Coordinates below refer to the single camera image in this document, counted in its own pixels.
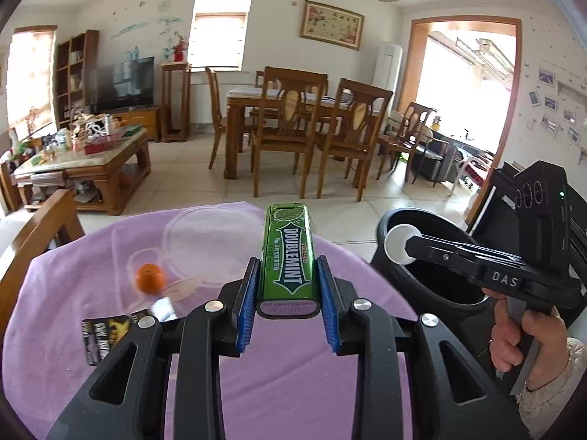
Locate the white round lid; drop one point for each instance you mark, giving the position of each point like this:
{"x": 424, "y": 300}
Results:
{"x": 395, "y": 243}

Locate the wooden dining chair near right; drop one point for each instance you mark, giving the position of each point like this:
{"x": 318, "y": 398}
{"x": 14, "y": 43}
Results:
{"x": 353, "y": 129}

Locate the wooden dining chair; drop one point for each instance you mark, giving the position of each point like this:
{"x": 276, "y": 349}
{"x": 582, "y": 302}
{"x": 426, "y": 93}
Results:
{"x": 289, "y": 108}
{"x": 218, "y": 120}
{"x": 353, "y": 129}

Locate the orange tangerine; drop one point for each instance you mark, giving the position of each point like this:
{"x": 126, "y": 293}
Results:
{"x": 150, "y": 279}

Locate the framed floral picture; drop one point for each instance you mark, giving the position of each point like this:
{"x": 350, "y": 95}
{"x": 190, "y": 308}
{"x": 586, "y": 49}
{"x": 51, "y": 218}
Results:
{"x": 330, "y": 24}

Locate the tall wooden plant stand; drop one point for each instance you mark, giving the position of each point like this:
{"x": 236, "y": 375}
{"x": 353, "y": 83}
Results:
{"x": 175, "y": 101}

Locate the black trash bin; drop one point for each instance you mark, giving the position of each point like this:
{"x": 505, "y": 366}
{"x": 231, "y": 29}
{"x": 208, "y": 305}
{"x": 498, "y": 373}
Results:
{"x": 429, "y": 288}

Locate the white lace sleeve forearm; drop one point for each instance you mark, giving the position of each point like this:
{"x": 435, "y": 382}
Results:
{"x": 540, "y": 408}

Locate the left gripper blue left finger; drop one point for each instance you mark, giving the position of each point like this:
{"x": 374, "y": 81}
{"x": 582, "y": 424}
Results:
{"x": 235, "y": 324}

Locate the flat screen television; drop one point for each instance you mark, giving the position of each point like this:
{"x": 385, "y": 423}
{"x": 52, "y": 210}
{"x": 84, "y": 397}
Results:
{"x": 127, "y": 84}

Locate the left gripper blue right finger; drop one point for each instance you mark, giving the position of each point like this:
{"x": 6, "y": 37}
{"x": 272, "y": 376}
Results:
{"x": 337, "y": 296}

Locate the wooden coffee table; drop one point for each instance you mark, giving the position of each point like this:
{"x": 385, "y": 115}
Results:
{"x": 114, "y": 175}

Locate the purple tablecloth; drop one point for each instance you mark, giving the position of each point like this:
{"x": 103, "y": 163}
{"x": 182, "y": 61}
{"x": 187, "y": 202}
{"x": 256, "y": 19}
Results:
{"x": 287, "y": 385}

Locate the wooden sofa armrest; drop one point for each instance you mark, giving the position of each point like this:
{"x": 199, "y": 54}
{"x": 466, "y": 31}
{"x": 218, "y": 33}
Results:
{"x": 55, "y": 220}

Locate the wooden bookshelf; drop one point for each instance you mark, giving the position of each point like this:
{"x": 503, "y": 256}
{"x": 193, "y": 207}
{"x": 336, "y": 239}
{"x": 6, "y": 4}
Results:
{"x": 75, "y": 80}

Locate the white standing air conditioner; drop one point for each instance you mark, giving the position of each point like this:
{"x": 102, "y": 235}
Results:
{"x": 387, "y": 69}

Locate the wooden dining table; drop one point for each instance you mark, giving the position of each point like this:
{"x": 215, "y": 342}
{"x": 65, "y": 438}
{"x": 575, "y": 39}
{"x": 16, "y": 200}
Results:
{"x": 237, "y": 101}

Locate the wooden dining chair near left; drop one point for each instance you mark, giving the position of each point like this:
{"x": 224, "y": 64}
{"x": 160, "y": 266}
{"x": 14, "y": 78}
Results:
{"x": 289, "y": 108}

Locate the wooden chair by doorway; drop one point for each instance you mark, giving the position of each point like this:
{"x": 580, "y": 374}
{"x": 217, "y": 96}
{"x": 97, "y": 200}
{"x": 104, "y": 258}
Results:
{"x": 407, "y": 138}

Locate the clear plastic plate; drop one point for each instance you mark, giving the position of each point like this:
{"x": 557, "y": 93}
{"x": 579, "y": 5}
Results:
{"x": 200, "y": 249}

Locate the wooden tv cabinet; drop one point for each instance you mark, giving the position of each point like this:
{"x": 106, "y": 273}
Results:
{"x": 148, "y": 117}

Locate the black yellow snack wrapper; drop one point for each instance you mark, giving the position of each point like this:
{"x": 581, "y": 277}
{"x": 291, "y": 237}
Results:
{"x": 100, "y": 335}

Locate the green doublemint gum tin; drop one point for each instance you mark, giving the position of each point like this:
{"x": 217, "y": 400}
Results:
{"x": 287, "y": 287}

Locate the red flower vase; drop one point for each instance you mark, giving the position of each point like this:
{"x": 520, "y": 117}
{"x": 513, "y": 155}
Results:
{"x": 180, "y": 49}

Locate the wooden dining chair far left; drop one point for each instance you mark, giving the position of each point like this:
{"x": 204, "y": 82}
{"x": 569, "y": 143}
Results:
{"x": 218, "y": 120}

